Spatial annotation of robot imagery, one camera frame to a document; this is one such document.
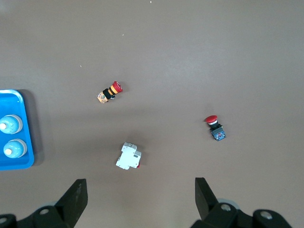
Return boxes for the orange emergency stop button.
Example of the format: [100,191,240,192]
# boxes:
[96,81,124,105]

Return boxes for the blue plastic tray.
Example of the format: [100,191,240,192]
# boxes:
[0,89,35,171]

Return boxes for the white circuit breaker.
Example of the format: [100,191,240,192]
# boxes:
[115,142,143,171]

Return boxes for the blue bell with cream button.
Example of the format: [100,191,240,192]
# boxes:
[0,114,24,135]
[3,138,28,159]

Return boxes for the red mushroom push button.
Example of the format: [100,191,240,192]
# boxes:
[204,115,227,142]

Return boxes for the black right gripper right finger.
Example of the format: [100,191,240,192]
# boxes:
[190,177,294,228]

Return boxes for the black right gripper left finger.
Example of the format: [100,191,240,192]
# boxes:
[0,178,88,228]

